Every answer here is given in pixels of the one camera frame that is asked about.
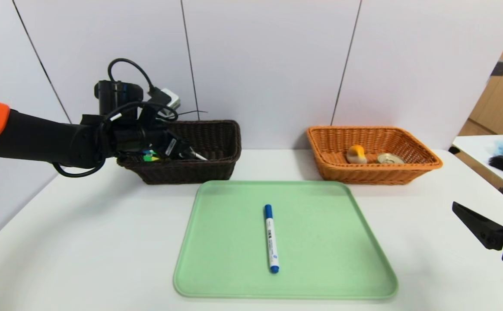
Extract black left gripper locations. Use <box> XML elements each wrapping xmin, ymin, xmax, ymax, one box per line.
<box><xmin>143</xmin><ymin>128</ymin><xmax>197</xmax><ymax>160</ymax></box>

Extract gold lid food can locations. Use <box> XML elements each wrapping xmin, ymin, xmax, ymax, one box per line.
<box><xmin>377</xmin><ymin>152</ymin><xmax>405</xmax><ymax>165</ymax></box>

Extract blue capped whiteboard marker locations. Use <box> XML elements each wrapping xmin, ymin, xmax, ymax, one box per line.
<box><xmin>264</xmin><ymin>204</ymin><xmax>280</xmax><ymax>274</ymax></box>

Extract white bun with orange top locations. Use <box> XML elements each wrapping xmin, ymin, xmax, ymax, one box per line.
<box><xmin>346</xmin><ymin>145</ymin><xmax>368</xmax><ymax>165</ymax></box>

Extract dark brown wicker basket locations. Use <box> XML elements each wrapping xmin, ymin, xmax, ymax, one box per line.
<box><xmin>117</xmin><ymin>120</ymin><xmax>242</xmax><ymax>185</ymax></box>

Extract orange wicker basket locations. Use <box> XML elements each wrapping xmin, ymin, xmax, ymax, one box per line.
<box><xmin>306</xmin><ymin>126</ymin><xmax>443</xmax><ymax>185</ymax></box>

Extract white side table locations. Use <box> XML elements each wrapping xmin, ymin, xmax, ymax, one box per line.
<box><xmin>452</xmin><ymin>135</ymin><xmax>503</xmax><ymax>203</ymax></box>

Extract wooden cabinet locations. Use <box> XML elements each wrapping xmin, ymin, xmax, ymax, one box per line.
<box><xmin>458</xmin><ymin>9</ymin><xmax>503</xmax><ymax>136</ymax></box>

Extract light green plastic tray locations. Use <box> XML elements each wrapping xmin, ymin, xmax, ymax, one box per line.
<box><xmin>173</xmin><ymin>181</ymin><xmax>399</xmax><ymax>300</ymax></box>

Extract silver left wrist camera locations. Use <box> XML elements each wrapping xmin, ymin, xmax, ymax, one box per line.
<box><xmin>159</xmin><ymin>89</ymin><xmax>181</xmax><ymax>115</ymax></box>

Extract thick black camera cable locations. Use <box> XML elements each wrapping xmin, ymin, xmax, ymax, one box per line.
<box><xmin>107</xmin><ymin>58</ymin><xmax>171</xmax><ymax>105</ymax></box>

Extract thin black cable with tag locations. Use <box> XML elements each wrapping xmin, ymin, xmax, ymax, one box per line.
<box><xmin>52</xmin><ymin>102</ymin><xmax>209</xmax><ymax>178</ymax></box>

